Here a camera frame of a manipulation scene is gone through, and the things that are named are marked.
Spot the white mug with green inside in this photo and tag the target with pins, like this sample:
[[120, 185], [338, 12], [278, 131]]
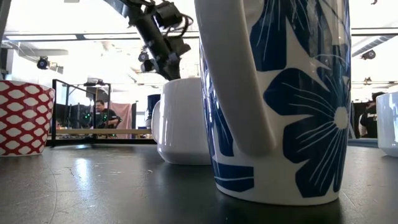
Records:
[[180, 124]]

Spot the white mug with pink inside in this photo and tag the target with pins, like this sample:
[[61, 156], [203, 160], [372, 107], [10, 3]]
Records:
[[388, 124]]

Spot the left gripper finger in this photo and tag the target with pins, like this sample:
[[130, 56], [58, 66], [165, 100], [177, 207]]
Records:
[[166, 70], [175, 70]]

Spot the person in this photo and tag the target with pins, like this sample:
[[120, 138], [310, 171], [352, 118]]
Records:
[[368, 119], [105, 115]]

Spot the tall white blue flower mug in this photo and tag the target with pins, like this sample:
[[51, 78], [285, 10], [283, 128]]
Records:
[[267, 186]]

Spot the black aluminium table frame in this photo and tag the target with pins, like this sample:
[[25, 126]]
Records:
[[109, 141]]

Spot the pink cloth partition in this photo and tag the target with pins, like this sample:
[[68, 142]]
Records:
[[122, 118]]

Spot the wooden shelf with black posts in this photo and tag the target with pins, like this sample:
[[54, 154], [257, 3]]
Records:
[[93, 131]]

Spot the red white patterned mug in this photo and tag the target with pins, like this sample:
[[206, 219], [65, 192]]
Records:
[[25, 118]]

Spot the black ceiling spotlight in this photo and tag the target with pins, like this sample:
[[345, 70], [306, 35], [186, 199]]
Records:
[[43, 63], [369, 55]]

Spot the black table mat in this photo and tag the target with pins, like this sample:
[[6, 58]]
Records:
[[124, 186]]

